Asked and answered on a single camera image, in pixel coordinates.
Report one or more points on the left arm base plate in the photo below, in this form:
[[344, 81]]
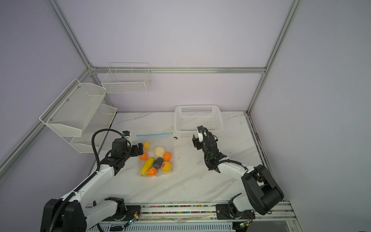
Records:
[[127, 212]]

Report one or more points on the orange tangerine back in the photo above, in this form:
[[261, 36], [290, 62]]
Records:
[[167, 156]]

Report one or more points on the white wire wall basket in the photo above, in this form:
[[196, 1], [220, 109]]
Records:
[[127, 77]]

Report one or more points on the black avocado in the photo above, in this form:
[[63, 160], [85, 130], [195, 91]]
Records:
[[158, 163]]

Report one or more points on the orange tangerine front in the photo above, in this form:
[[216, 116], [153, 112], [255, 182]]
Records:
[[151, 172]]

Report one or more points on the small yellow lemon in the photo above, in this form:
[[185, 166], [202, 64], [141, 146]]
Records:
[[146, 145]]

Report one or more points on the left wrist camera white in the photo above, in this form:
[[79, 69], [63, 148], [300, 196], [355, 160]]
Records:
[[126, 134]]

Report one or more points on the lower white mesh shelf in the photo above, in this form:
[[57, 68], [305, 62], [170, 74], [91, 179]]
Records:
[[102, 119]]

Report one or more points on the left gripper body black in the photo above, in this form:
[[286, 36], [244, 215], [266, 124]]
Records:
[[127, 154]]

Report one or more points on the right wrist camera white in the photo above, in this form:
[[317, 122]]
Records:
[[200, 136]]

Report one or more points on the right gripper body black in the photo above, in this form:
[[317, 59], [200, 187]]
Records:
[[208, 157]]

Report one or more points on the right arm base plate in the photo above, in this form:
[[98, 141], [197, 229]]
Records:
[[228, 211]]

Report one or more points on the aluminium front rail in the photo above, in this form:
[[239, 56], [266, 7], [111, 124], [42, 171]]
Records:
[[205, 212]]

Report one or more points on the upper white mesh shelf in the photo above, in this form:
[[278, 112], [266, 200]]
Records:
[[70, 114]]

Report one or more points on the white mesh shelf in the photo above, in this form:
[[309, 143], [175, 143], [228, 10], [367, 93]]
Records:
[[70, 114], [102, 119]]

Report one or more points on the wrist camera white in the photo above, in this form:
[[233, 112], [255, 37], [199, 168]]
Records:
[[200, 136], [126, 134]]

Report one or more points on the white garlic bulb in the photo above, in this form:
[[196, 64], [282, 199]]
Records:
[[159, 151]]

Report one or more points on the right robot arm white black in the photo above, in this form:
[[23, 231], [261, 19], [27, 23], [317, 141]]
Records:
[[262, 192]]

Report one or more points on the white plastic perforated basket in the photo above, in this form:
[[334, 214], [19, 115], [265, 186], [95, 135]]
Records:
[[188, 117]]

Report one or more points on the orange tangerine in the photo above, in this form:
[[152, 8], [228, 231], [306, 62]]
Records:
[[167, 156], [144, 157], [151, 172]]

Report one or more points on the round yellow fruit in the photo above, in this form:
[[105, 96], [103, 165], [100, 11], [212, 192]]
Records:
[[166, 166]]

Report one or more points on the clear zip top bag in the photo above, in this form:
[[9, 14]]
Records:
[[165, 140]]

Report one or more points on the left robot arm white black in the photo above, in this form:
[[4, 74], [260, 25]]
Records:
[[70, 213]]

